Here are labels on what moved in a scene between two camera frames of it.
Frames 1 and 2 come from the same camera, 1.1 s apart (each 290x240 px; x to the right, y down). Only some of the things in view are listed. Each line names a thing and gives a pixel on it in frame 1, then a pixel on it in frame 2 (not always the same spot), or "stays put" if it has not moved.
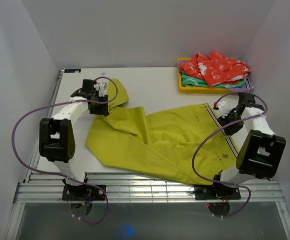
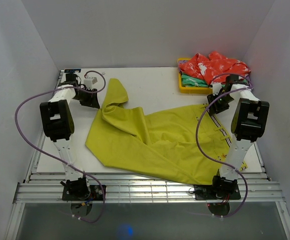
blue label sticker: (72, 70) stays put
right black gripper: (230, 130) → (214, 108)
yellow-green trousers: (189, 144) stays put
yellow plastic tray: (197, 90) stays put
